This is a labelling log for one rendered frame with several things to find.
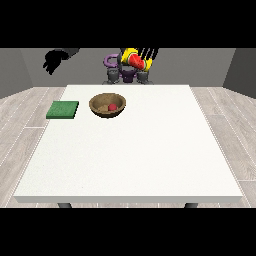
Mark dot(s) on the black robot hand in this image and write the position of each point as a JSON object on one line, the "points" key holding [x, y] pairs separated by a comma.
{"points": [[148, 52], [53, 61]]}

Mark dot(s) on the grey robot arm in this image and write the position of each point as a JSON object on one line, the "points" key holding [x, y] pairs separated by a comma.
{"points": [[71, 51]]}

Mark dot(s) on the green square pad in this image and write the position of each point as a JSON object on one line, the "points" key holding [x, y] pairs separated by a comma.
{"points": [[62, 109]]}

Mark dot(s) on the small red ball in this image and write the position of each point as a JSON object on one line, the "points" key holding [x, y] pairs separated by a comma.
{"points": [[112, 107]]}

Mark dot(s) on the brown wooden bowl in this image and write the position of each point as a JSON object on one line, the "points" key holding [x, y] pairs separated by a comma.
{"points": [[107, 105]]}

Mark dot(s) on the dark table leg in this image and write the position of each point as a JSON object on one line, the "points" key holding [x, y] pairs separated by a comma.
{"points": [[64, 205], [191, 205]]}

